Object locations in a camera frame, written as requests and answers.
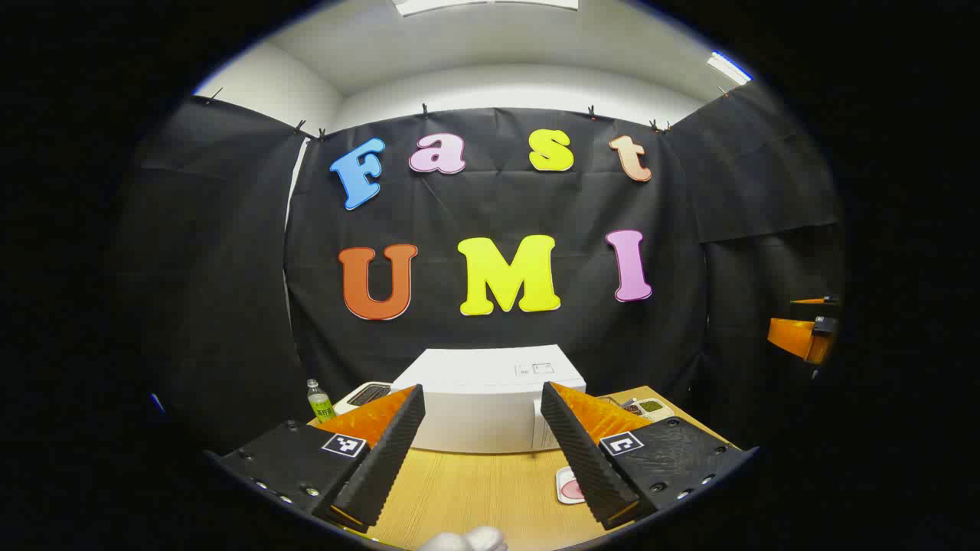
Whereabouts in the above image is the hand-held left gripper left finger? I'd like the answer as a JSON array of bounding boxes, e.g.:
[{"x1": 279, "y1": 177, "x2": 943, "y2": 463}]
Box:
[{"x1": 205, "y1": 384, "x2": 426, "y2": 530}]

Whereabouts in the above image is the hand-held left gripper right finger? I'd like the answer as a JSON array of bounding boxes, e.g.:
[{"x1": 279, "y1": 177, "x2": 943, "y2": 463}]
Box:
[{"x1": 541, "y1": 380, "x2": 760, "y2": 531}]

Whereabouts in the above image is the white plate with pink food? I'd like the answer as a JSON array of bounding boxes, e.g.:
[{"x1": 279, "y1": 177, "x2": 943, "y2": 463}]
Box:
[{"x1": 556, "y1": 465, "x2": 587, "y2": 506}]

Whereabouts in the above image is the white microwave oven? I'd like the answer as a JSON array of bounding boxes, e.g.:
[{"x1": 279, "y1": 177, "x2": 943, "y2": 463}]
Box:
[{"x1": 390, "y1": 346, "x2": 586, "y2": 455}]

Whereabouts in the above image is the white toaster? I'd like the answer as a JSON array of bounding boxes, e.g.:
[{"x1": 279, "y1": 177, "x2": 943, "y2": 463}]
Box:
[{"x1": 333, "y1": 381, "x2": 394, "y2": 416}]

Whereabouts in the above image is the green drink bottle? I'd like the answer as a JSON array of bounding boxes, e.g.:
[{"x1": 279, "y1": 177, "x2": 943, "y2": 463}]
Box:
[{"x1": 307, "y1": 379, "x2": 335, "y2": 423}]

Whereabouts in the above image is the divided white snack tray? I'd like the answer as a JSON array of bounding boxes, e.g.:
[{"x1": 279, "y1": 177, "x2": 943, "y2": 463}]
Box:
[{"x1": 620, "y1": 396, "x2": 675, "y2": 423}]

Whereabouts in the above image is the narrow ceiling light panel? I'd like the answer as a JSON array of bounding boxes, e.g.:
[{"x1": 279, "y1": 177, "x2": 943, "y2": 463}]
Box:
[{"x1": 706, "y1": 51, "x2": 753, "y2": 86}]

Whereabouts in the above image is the black backdrop cloth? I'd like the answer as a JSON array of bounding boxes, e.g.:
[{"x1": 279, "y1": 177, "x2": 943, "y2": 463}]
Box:
[{"x1": 115, "y1": 80, "x2": 847, "y2": 460}]

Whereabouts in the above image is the wide ceiling light panel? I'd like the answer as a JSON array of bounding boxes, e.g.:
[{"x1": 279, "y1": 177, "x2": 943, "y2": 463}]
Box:
[{"x1": 393, "y1": 0, "x2": 580, "y2": 17}]

